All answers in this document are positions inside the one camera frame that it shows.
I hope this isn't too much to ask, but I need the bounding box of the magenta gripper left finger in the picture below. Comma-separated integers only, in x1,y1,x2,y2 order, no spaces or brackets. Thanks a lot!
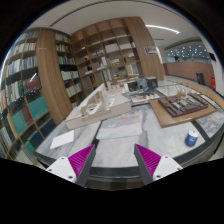
47,145,96,187

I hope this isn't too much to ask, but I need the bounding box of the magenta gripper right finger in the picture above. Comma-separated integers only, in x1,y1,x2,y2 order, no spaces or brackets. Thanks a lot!
134,144,182,185

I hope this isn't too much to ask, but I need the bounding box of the blue and white computer mouse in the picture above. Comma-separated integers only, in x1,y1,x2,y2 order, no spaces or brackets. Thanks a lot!
185,130,199,147

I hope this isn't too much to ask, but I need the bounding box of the white paper sheet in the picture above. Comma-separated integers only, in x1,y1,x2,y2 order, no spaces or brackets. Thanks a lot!
50,131,74,149

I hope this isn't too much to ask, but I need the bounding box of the brown architectural model on board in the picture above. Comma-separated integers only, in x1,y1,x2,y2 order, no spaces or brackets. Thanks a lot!
150,93,217,128

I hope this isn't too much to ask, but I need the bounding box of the white architectural model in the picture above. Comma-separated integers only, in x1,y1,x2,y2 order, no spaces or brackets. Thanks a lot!
65,84,131,130

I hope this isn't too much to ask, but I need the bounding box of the small flat white model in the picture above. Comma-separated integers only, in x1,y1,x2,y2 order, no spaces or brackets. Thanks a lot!
130,93,159,103

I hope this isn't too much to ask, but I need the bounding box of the clear acrylic display case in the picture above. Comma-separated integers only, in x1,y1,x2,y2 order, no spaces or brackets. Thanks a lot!
157,83,208,107

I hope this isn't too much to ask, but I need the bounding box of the black box on table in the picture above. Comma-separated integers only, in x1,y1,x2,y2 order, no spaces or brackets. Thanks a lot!
146,76,158,88

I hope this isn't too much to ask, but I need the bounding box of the large wooden bookshelf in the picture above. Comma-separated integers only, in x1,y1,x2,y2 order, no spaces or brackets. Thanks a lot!
0,28,82,164

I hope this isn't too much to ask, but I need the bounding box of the wooden display shelf unit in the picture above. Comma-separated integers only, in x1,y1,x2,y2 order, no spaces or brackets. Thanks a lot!
71,17,164,97

